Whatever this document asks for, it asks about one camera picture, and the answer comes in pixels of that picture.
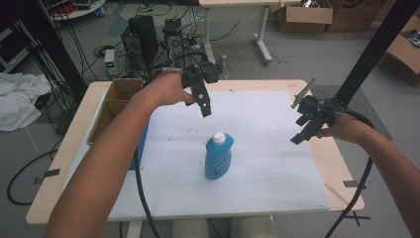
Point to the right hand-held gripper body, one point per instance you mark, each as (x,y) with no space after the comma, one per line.
(317,110)

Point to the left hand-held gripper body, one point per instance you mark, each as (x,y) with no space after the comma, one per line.
(199,73)

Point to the blue bottle with white cap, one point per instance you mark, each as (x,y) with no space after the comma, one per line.
(218,158)

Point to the person's left hand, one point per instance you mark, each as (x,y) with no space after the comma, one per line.
(168,89)

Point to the person's right hand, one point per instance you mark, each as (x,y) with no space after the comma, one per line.
(348,129)

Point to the grey floor mat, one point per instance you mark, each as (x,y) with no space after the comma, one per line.
(360,99)

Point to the small open computer case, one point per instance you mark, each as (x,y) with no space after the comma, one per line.
(173,34)

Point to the white table mat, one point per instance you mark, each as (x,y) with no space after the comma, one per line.
(257,158)

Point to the black computer tower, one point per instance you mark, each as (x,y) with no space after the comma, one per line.
(140,41)

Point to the grey tape piece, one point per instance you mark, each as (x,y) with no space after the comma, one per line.
(352,184)
(52,172)

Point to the open cardboard box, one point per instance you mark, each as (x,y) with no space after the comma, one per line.
(114,104)

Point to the white desk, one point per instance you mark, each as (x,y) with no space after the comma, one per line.
(237,2)

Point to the black metal stand pole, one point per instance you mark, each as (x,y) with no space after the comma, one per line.
(376,49)

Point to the white power supply unit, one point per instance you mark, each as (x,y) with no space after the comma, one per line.
(110,61)

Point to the small cardboard box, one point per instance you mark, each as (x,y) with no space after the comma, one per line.
(308,15)

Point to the cardboard box with flap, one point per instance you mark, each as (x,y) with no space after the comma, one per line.
(404,58)

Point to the large cardboard box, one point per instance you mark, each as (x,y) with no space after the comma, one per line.
(355,15)

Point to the round white table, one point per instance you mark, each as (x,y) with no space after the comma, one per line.
(79,10)

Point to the white cloth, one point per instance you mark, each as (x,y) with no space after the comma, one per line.
(20,99)

